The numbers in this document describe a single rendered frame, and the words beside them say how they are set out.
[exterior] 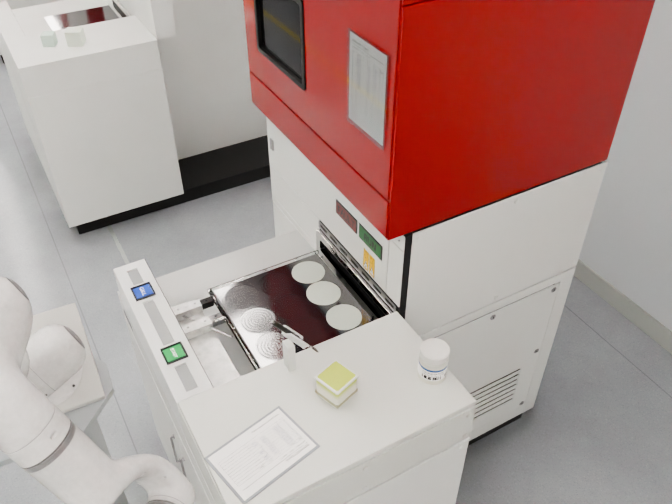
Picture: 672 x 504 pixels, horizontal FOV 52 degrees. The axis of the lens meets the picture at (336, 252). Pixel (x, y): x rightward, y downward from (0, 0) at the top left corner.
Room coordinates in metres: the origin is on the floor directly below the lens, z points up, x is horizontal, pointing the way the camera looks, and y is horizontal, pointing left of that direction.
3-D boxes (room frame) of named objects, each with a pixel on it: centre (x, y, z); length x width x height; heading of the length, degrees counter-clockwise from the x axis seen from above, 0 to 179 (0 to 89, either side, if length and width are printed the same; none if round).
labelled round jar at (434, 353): (1.08, -0.23, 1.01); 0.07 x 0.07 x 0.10
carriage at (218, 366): (1.24, 0.35, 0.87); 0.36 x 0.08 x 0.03; 29
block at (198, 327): (1.31, 0.38, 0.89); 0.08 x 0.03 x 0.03; 119
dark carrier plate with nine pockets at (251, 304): (1.39, 0.12, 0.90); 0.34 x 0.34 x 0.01; 29
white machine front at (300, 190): (1.66, 0.02, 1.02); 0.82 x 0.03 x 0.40; 29
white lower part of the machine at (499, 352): (1.83, -0.27, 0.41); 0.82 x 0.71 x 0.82; 29
